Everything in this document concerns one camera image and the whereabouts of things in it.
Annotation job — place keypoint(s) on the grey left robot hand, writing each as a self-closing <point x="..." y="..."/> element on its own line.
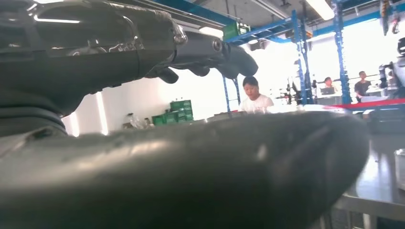
<point x="95" y="47"/>

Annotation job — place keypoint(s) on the stainless steel workbench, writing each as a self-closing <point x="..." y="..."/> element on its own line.
<point x="379" y="177"/>

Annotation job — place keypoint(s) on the green plastic crate stack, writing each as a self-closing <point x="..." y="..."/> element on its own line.
<point x="180" y="110"/>

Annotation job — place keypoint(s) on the green box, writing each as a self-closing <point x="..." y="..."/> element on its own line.
<point x="232" y="31"/>

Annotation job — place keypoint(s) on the person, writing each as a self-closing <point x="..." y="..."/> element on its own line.
<point x="329" y="82"/>
<point x="256" y="102"/>
<point x="362" y="88"/>

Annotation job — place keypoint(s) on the long ceiling light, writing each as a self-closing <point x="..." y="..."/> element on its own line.
<point x="321" y="8"/>

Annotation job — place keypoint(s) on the blue overhead steel frame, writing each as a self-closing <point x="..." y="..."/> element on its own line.
<point x="341" y="63"/>

